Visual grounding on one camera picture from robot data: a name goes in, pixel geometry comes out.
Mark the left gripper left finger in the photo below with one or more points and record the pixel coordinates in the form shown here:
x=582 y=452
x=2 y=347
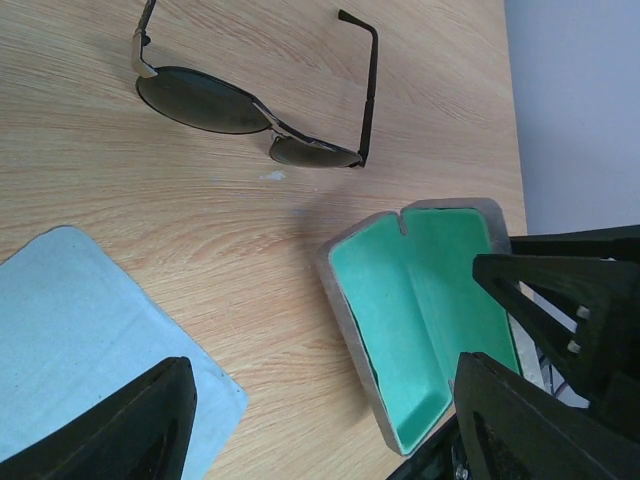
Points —
x=142 y=431

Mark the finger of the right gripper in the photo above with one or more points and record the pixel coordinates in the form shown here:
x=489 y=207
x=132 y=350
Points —
x=618 y=243
x=583 y=313

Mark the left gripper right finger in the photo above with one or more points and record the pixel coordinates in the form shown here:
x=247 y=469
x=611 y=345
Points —
x=507 y=428

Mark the grey glasses case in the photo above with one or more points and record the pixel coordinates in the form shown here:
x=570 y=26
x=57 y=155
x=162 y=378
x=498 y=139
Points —
x=401 y=287

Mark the dark aviator sunglasses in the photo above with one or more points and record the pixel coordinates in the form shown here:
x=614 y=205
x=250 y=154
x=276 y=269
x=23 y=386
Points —
x=199 y=100

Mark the light blue cleaning cloth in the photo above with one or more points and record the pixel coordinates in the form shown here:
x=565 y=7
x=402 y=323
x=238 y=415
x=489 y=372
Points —
x=75 y=328

